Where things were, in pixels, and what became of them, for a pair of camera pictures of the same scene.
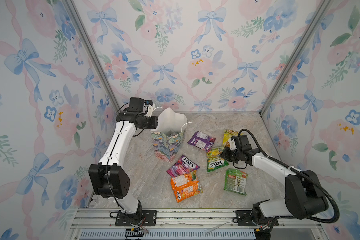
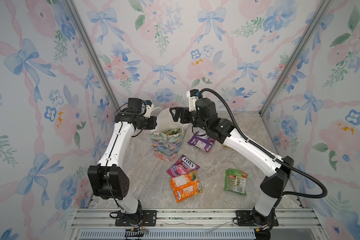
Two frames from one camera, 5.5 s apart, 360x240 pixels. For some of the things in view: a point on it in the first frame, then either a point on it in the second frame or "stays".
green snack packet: [235, 181] stays
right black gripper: [224, 154] to [185, 112]
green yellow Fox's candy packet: [214, 160] to [172, 131]
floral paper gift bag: [168, 136] stays
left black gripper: [154, 122] stays
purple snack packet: [202, 141] stays
